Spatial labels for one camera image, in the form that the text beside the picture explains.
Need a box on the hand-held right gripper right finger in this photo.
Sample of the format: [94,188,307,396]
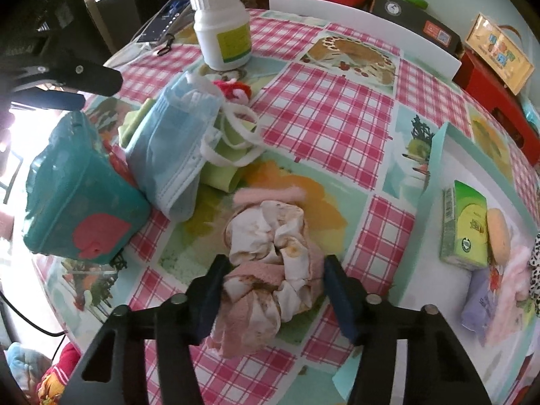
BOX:
[323,254,492,405]

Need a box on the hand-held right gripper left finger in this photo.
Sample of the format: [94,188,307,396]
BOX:
[59,254,235,405]

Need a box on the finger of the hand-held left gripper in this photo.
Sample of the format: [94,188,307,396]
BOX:
[17,46,124,97]
[10,88,85,111]

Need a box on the pink and white scrunchie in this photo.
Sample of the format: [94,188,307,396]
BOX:
[210,186,326,357]

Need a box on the purple baby wipes pack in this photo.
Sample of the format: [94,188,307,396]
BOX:
[461,267,507,338]

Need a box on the green juice carton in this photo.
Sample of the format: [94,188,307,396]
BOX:
[439,180,490,267]

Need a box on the round peach sponge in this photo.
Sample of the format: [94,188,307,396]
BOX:
[486,208,513,268]

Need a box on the white box with teal rim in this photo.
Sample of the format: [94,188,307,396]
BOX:
[331,122,540,405]

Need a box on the leopard print scrunchie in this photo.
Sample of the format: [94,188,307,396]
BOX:
[527,233,540,304]

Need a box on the teal pouch with red patch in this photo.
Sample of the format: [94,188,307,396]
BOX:
[23,111,151,264]

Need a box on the smartphone in clear case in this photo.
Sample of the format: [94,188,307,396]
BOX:
[137,0,199,44]

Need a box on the blue face mask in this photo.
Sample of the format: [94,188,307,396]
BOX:
[126,72,264,222]

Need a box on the light green cloth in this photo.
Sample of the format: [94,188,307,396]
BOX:
[117,98,258,192]

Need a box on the white pill bottle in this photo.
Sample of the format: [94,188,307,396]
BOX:
[189,0,252,71]

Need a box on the red pipe cleaner flower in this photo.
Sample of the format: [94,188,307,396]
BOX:
[211,77,253,102]

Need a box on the colourful blanket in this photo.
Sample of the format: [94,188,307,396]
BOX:
[6,342,81,405]

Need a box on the pink fluffy cloth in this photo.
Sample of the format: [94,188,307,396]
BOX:
[485,245,540,349]

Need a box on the pink checked tablecloth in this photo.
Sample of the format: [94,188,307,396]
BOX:
[0,6,540,405]

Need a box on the red crate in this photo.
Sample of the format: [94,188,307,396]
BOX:
[453,48,538,150]

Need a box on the light blue packet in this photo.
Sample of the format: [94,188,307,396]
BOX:
[521,95,540,129]

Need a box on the black box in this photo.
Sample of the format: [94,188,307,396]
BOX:
[371,0,462,57]

